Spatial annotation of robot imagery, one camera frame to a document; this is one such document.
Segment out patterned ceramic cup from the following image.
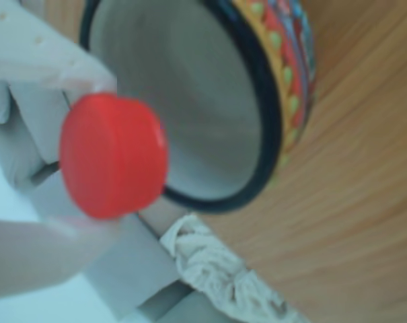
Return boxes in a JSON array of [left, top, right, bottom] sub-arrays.
[[79, 0, 318, 215]]

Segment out beige sofa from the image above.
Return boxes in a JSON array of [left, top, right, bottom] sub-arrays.
[[0, 79, 204, 323]]

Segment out white knitted blanket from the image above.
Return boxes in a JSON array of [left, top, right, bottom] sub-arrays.
[[159, 215, 308, 323]]

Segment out red bottle cap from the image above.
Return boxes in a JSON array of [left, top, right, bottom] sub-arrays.
[[59, 93, 170, 220]]

